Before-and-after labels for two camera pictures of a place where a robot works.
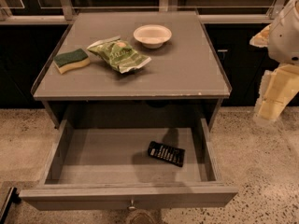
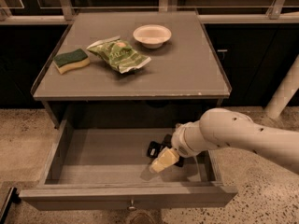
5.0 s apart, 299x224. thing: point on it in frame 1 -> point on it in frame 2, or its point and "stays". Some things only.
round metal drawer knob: [132, 207] stays
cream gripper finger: [277, 90] -> [187, 141]
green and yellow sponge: [66, 61] stays
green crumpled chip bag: [118, 53] stays
